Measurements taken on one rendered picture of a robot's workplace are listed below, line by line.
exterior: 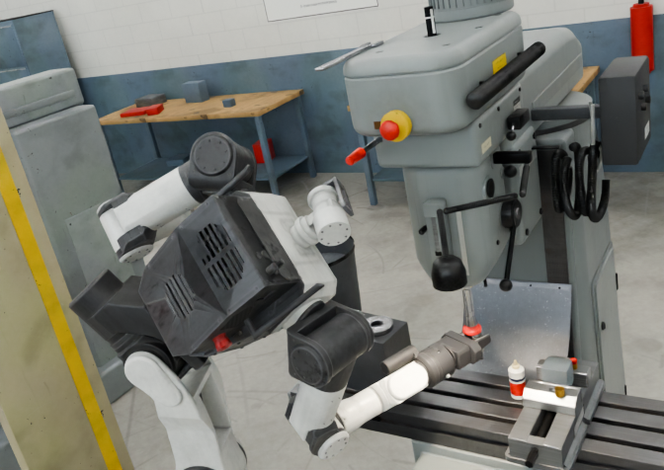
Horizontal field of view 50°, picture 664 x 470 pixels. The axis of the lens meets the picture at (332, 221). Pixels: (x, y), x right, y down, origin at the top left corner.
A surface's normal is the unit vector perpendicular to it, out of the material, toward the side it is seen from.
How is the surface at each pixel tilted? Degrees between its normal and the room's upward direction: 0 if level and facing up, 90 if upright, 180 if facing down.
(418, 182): 90
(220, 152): 61
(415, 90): 90
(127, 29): 90
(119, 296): 13
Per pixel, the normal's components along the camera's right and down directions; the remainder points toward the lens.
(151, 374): -0.14, 0.39
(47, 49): 0.85, 0.04
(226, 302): -0.46, -0.02
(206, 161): -0.19, -0.10
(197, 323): -0.63, 0.15
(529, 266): -0.49, 0.41
